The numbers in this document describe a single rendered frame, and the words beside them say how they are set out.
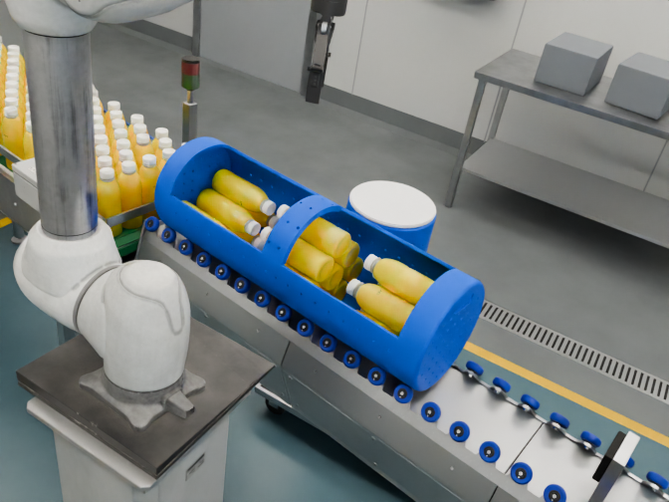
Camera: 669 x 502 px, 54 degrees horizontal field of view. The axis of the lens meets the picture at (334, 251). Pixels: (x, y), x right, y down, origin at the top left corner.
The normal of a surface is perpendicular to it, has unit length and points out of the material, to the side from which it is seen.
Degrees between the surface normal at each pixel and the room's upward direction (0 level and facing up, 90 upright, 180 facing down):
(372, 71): 90
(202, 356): 4
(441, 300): 26
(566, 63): 90
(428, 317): 44
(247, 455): 0
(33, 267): 86
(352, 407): 71
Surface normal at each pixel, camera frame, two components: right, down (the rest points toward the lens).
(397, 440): -0.55, 0.07
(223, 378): 0.19, -0.84
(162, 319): 0.59, 0.21
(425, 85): -0.51, 0.42
